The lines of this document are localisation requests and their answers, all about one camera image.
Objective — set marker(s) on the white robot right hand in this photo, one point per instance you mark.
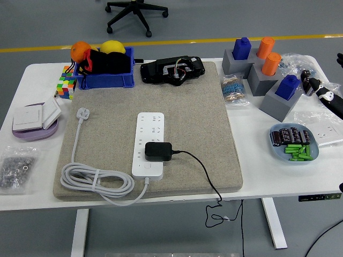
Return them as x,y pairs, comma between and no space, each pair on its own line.
332,100

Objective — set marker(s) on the black plug adapter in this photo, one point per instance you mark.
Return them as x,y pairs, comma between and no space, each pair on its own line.
158,151

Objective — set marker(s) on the white power strip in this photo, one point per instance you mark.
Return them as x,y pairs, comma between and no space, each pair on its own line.
150,125

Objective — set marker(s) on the large clear plastic bag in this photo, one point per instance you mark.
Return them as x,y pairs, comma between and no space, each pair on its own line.
305,117

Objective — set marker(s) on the clear bag of black capacitors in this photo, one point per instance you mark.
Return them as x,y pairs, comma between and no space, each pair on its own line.
305,80

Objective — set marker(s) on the blue bottle-shaped block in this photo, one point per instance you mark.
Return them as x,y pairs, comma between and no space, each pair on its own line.
241,49
288,87

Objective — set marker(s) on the green cylinder piece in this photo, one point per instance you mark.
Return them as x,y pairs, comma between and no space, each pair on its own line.
302,150
296,159
294,146
295,155
305,157
292,150
308,150

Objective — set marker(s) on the grey holder block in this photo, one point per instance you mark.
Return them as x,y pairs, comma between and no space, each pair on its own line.
276,107
230,65
260,84

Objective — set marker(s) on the orange cylinder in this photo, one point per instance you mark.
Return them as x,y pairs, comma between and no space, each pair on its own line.
270,64
265,46

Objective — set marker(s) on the light blue dish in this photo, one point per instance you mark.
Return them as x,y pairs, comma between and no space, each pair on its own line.
278,154

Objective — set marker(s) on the black table control panel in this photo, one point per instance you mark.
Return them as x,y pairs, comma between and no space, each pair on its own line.
319,197

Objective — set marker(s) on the white table leg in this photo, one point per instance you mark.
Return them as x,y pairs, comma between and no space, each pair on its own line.
276,227
80,233

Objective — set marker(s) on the black opened electronic device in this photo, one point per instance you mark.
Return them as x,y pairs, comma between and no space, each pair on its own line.
155,71

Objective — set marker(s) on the small black rod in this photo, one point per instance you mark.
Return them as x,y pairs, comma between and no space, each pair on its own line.
139,60

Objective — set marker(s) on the black office chair base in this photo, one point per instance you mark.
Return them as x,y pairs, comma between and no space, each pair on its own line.
136,10

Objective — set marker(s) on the grey-brown mat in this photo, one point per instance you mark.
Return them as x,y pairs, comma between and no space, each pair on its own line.
112,107

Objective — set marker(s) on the blue plastic bin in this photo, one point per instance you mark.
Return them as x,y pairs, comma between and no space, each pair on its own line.
107,80

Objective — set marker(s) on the yellow lemon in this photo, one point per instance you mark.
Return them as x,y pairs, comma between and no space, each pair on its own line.
112,46

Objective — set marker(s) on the black and red pouch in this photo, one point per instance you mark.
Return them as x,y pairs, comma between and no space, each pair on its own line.
107,63

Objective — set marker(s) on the orange fruit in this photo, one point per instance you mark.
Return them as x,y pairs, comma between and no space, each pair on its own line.
79,51

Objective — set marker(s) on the colourful puzzle cube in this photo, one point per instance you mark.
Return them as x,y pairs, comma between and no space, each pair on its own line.
65,88

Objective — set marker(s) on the purple oval stand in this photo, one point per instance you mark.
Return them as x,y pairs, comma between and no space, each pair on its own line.
32,135

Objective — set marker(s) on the clear bag of metal nuts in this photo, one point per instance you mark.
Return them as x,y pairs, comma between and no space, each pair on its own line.
16,168

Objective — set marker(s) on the white wall socket panel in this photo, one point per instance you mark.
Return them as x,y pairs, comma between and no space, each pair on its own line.
328,134

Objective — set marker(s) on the white wall switch panel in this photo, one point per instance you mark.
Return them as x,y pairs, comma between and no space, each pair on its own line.
26,117
51,112

